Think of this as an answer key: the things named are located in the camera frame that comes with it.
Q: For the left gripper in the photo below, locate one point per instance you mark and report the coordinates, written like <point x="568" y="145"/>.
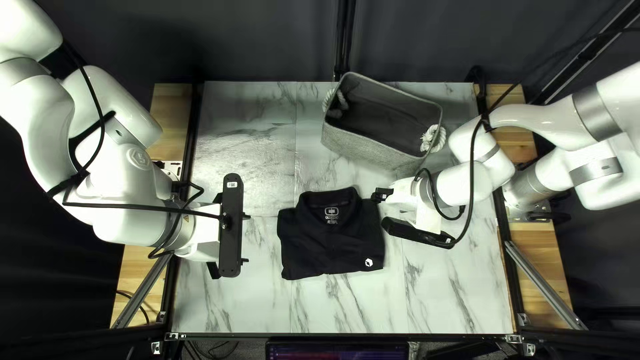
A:
<point x="207" y="240"/>

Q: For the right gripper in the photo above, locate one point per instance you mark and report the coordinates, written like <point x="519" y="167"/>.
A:
<point x="402" y="195"/>

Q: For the black frame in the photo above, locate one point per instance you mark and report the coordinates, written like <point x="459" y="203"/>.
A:
<point x="510" y="280"/>

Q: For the grey fabric basket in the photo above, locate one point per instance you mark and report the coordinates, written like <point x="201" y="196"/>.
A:
<point x="370" y="145"/>

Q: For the black sweatshirt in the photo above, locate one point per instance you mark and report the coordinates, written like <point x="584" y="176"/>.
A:
<point x="330" y="235"/>

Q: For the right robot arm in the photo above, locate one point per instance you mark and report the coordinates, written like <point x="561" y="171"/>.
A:
<point x="550" y="120"/>

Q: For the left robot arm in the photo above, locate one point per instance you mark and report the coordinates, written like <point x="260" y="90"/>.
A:
<point x="45" y="125"/>

